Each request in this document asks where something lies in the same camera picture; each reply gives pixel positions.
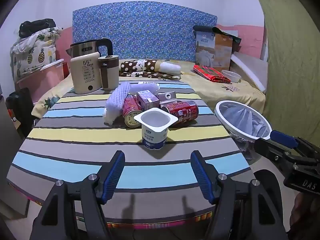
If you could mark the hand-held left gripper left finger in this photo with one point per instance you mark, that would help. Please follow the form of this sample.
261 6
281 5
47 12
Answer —
113 177

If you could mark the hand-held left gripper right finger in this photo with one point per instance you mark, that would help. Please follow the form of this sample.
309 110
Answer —
200 177

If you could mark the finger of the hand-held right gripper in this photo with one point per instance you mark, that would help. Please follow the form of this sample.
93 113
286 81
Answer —
270 150
283 138

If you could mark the white yogurt cup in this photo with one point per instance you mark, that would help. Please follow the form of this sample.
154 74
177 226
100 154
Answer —
153 135

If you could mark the white round trash bin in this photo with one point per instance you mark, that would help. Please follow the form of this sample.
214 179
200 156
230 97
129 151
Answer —
220 116

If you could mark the red drink can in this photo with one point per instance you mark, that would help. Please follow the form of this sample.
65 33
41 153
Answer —
183 112

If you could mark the red can with gold base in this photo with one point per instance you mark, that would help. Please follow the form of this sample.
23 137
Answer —
130 107

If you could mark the purple drink carton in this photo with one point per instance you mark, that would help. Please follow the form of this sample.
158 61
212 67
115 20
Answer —
147 100

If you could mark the small pink drink carton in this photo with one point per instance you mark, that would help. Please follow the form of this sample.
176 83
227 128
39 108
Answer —
167 95

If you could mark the green curtain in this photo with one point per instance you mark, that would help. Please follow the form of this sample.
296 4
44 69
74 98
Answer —
292 67

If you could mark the white lavender cloth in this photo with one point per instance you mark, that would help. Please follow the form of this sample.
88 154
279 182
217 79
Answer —
116 100

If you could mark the white foam board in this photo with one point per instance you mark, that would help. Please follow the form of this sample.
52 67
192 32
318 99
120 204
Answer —
250 67

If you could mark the clear plastic bowl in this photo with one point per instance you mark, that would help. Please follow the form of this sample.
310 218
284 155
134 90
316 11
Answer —
231 76

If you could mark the yellow pineapple bed sheet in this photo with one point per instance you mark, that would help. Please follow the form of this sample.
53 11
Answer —
207 90

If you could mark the red plaid cloth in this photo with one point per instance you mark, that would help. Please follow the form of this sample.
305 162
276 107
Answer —
210 73

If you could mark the white foam net sleeve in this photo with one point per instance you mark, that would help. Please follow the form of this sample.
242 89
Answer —
150 87

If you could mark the cream steel electric kettle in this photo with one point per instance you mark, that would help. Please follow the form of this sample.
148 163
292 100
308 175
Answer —
85 72

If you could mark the brown polka dot blanket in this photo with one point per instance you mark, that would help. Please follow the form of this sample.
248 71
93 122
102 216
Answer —
140 67

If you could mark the cardboard quilt box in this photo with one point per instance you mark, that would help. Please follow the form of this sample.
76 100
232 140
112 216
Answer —
212 50

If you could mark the black suitcase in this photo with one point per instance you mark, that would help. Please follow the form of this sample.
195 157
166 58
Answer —
22 105

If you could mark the pink storage box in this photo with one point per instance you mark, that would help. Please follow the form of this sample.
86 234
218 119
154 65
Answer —
45 80

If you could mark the pineapple print quilt pile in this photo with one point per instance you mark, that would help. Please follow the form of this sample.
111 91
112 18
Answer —
32 52

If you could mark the blue floral headboard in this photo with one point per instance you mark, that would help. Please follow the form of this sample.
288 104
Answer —
150 27

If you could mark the black bag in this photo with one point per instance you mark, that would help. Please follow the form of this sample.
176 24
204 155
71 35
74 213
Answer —
35 27

